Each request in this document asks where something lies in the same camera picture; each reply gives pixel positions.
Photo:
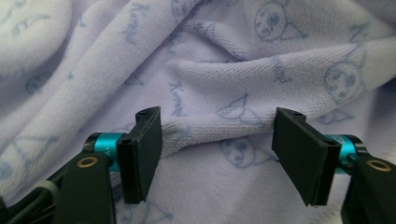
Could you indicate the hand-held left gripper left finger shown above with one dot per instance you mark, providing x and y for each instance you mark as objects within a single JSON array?
[{"x": 141, "y": 155}]

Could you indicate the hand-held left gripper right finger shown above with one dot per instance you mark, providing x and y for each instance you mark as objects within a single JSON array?
[{"x": 305, "y": 155}]

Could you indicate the lavender printed towel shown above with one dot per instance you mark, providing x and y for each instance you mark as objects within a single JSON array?
[{"x": 218, "y": 77}]

